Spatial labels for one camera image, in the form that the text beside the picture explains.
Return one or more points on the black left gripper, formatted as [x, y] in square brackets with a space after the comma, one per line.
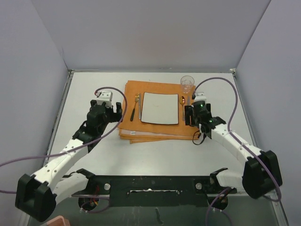
[114, 116]

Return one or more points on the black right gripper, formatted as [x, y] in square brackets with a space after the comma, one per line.
[189, 116]

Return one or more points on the iridescent ornate teaspoon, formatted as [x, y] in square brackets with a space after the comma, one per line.
[182, 102]

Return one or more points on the orange cloth napkin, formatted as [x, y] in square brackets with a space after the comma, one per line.
[138, 132]

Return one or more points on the clear drinking glass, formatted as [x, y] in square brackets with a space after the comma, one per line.
[187, 83]

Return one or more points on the white square plate black rim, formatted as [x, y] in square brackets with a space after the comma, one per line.
[160, 109]

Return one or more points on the gold spoon dark handle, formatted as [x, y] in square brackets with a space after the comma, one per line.
[137, 96]

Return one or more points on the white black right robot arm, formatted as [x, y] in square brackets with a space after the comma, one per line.
[261, 172]

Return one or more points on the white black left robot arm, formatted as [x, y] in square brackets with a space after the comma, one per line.
[35, 194]

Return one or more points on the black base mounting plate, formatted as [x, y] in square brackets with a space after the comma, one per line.
[148, 191]

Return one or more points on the pink plastic bin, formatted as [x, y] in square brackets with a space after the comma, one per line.
[57, 221]

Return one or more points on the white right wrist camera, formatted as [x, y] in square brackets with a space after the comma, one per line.
[199, 96]

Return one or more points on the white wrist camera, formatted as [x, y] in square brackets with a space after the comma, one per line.
[199, 96]
[104, 97]

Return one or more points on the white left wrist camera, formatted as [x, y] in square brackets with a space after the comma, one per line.
[104, 97]

